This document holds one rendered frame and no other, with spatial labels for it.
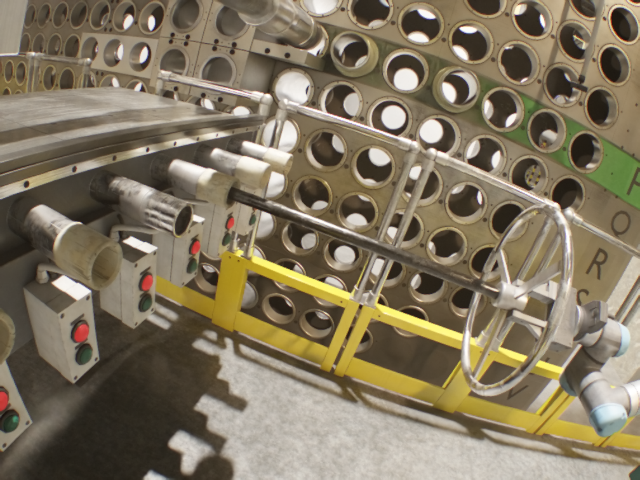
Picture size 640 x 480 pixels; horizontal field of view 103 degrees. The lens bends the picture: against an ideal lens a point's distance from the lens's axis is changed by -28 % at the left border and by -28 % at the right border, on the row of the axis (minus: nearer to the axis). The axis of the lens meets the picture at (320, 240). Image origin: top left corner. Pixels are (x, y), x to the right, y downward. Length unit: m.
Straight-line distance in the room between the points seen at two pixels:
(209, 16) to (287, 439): 1.92
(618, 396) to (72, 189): 1.07
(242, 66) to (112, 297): 1.35
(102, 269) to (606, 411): 0.88
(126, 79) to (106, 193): 2.18
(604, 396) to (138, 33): 2.92
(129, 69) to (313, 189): 1.65
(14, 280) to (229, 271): 1.06
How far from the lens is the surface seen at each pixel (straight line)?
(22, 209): 0.54
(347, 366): 1.56
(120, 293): 0.69
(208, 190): 0.69
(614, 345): 0.86
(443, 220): 2.09
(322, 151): 2.68
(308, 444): 1.34
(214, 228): 0.92
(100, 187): 0.63
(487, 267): 0.88
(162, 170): 0.75
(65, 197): 0.62
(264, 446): 1.30
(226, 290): 1.53
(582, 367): 0.87
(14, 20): 0.59
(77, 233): 0.45
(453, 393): 1.65
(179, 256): 0.78
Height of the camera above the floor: 1.11
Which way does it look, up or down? 24 degrees down
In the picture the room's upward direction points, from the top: 18 degrees clockwise
